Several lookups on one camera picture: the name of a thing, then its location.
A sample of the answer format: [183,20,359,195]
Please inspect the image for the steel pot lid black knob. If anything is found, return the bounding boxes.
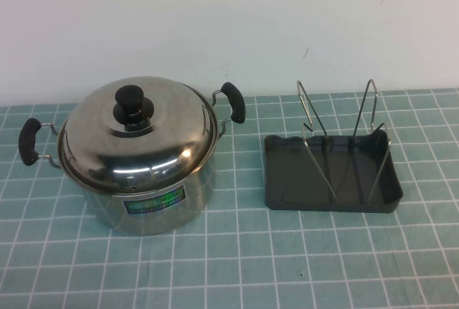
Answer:
[57,75,219,186]

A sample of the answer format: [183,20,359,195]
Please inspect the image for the dark grey plastic drip tray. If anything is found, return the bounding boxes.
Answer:
[263,133,404,215]

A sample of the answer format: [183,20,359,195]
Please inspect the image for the green white checked tablecloth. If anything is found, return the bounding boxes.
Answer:
[0,88,459,309]

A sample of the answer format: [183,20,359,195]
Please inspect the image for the stainless steel pot black handles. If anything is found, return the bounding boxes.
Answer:
[18,81,247,237]

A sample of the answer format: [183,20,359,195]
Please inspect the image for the metal wire lid rack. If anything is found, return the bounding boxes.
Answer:
[296,78,392,204]

